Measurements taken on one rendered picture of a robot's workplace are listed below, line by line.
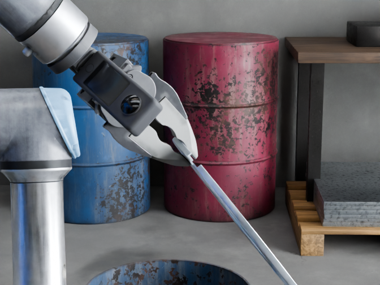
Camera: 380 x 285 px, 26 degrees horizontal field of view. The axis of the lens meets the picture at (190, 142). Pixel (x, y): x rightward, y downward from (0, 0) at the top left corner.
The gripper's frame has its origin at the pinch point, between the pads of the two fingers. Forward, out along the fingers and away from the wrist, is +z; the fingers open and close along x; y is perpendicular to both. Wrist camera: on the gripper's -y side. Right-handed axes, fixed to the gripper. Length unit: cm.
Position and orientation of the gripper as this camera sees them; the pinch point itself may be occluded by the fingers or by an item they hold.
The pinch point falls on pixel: (188, 155)
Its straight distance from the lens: 102.0
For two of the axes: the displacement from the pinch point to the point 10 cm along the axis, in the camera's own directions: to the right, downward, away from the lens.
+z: 6.6, 6.3, 4.0
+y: -3.5, -2.1, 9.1
